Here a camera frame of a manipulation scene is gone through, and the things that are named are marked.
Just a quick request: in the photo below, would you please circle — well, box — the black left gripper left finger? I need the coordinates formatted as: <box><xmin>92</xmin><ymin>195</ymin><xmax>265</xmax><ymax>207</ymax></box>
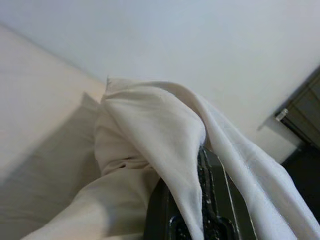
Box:
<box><xmin>147</xmin><ymin>179</ymin><xmax>198</xmax><ymax>240</ymax></box>

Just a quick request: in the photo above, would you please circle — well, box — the white pillow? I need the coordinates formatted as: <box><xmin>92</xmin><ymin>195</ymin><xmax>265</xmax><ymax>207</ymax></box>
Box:
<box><xmin>19</xmin><ymin>74</ymin><xmax>320</xmax><ymax>240</ymax></box>

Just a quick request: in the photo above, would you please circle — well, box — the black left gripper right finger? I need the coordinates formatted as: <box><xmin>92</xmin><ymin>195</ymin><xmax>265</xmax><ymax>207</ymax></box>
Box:
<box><xmin>197</xmin><ymin>145</ymin><xmax>253</xmax><ymax>240</ymax></box>

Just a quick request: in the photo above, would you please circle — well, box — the dark grey cabinet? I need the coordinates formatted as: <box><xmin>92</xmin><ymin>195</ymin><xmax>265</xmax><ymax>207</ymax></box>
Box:
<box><xmin>257</xmin><ymin>66</ymin><xmax>320</xmax><ymax>151</ymax></box>

